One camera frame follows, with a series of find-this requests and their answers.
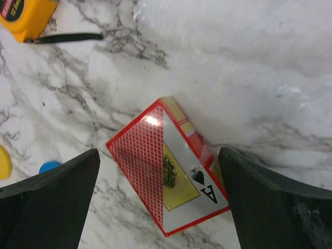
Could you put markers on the red playing card deck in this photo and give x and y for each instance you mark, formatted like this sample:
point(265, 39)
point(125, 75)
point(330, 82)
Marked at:
point(170, 167)

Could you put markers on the yellow round button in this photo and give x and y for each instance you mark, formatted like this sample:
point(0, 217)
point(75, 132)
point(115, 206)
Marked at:
point(5, 164)

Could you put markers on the yellow tape measure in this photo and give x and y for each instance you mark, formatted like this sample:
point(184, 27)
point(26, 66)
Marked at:
point(27, 19)

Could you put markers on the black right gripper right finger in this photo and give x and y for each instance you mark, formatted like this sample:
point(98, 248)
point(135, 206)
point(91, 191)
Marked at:
point(271, 210)

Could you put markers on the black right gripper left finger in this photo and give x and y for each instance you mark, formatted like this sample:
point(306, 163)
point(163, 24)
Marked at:
point(49, 210)

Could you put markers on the blue small blind button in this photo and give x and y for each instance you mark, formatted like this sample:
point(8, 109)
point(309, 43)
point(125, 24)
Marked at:
point(48, 166)

